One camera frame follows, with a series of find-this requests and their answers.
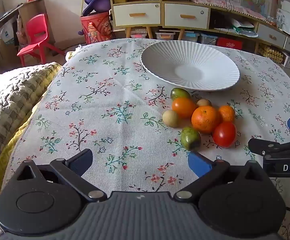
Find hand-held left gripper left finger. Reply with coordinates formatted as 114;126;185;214
16;149;107;204

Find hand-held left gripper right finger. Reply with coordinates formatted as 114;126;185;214
174;152;270;202

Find green mango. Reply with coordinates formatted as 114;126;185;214
170;87;191;102
180;127;201;151

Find red tomato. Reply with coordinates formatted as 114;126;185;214
212;121;236;148

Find large orange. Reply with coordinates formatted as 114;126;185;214
191;106;222;134

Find small tangerine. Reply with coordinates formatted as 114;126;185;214
218;105;236;123

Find smooth orange tomato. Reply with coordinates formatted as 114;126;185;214
172;97;197;119

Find white ribbed plate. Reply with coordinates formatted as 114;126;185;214
140;40;241;92

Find floral tablecloth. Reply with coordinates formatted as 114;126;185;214
0;38;290;240

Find low wooden cabinet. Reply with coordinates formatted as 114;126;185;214
209;4;290;58

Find beige quilted blanket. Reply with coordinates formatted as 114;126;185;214
0;62;63;188

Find red flat box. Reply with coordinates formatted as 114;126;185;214
216;37;243;51

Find clear storage box blue lid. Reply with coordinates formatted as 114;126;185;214
200;34;218;46
182;31;200;43

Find red plastic chair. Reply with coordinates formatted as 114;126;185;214
17;14;66;67

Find clear storage box orange clips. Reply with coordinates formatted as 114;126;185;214
156;31;177;41

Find red printed bucket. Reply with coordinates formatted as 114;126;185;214
80;11;115;45

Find pink lace cloth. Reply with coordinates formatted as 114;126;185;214
190;0;269;21

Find white drawer with round sticker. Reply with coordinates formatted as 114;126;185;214
164;3;209;29
113;3;161;27

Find wooden shelf cabinet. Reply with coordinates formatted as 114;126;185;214
107;0;210;40

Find purple toy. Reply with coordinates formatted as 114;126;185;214
82;0;111;17

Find wooden desk with shelves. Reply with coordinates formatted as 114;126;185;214
0;0;46;47

